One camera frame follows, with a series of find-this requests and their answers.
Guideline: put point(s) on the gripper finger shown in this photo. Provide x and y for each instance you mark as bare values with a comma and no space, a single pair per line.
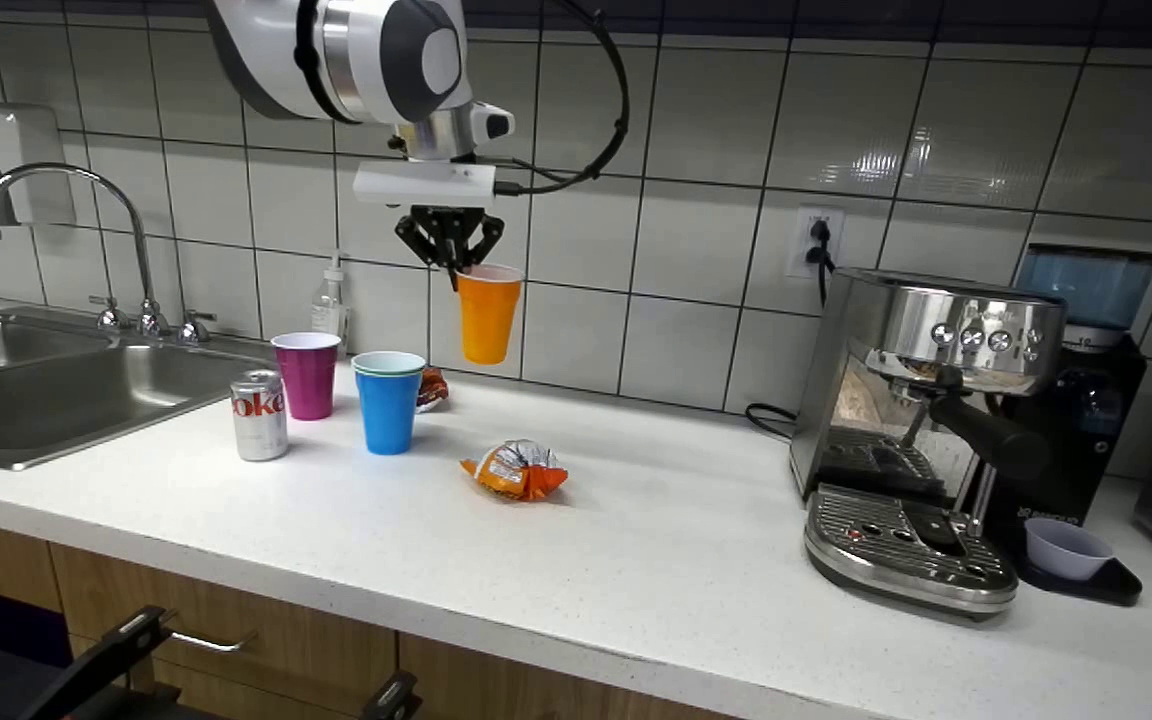
486,240
424,243

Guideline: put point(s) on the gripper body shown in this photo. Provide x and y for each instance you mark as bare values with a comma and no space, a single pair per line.
448,217

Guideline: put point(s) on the orange plastic cup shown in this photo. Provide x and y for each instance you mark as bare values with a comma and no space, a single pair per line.
488,320

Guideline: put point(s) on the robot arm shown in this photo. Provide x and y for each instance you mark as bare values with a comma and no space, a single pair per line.
266,50

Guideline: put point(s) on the clear pump bottle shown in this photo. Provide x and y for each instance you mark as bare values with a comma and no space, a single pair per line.
329,305

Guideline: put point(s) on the orange snack bag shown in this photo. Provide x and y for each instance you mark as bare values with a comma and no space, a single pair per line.
433,388
516,472

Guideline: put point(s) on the stack of blue teal cups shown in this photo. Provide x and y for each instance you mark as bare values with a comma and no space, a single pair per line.
388,410

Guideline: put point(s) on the magenta plastic cup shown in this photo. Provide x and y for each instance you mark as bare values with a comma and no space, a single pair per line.
307,385

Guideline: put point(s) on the silver soda can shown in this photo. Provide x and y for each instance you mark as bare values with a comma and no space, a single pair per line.
259,420

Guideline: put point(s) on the chrome tap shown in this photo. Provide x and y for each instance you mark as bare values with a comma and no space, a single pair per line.
141,260

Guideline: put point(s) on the steel sink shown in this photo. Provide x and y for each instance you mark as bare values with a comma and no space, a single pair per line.
56,390

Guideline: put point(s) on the wooden drawer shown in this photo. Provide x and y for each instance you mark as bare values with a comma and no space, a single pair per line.
306,640
496,690

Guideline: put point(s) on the steel espresso machine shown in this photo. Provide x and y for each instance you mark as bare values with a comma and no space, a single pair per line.
896,420

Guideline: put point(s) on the black coffee grinder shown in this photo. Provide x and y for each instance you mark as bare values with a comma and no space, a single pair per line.
1101,400

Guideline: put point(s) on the small white cup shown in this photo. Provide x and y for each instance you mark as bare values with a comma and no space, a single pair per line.
1064,552

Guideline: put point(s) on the white wall socket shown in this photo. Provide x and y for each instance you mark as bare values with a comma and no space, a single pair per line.
804,240

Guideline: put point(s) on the white wall soap dispenser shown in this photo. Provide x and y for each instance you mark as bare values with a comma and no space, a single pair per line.
21,140

